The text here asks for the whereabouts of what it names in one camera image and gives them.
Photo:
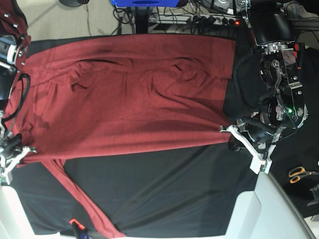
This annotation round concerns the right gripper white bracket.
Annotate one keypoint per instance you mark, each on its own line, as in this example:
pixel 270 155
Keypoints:
pixel 11 155

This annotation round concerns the white foam block right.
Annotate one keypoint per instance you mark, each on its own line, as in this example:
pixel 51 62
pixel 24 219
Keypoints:
pixel 266 213

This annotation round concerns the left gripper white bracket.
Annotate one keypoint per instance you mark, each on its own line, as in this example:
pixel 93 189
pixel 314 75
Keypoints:
pixel 257 137

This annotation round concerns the blue and orange clamp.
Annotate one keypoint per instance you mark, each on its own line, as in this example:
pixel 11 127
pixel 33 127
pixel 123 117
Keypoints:
pixel 79 230

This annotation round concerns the red and black clamp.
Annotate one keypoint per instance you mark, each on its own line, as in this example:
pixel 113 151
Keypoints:
pixel 299 54

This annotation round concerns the blue plastic bin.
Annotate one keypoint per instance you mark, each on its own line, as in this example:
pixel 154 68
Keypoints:
pixel 149 3

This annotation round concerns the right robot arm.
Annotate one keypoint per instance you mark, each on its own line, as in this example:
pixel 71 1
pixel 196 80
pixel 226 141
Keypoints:
pixel 14 45

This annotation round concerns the black table cloth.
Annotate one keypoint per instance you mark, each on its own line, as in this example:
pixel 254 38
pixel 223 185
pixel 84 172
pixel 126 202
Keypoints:
pixel 177 193

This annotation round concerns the dark red long-sleeve shirt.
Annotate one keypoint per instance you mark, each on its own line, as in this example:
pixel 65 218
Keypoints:
pixel 121 95

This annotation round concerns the yellow handled scissors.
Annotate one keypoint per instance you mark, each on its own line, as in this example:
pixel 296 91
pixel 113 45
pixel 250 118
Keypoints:
pixel 298 173

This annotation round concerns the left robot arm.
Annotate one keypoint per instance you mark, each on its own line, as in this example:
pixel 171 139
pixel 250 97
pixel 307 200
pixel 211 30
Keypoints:
pixel 282 106

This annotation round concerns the white power strip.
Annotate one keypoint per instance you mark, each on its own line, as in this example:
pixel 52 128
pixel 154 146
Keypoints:
pixel 214 18

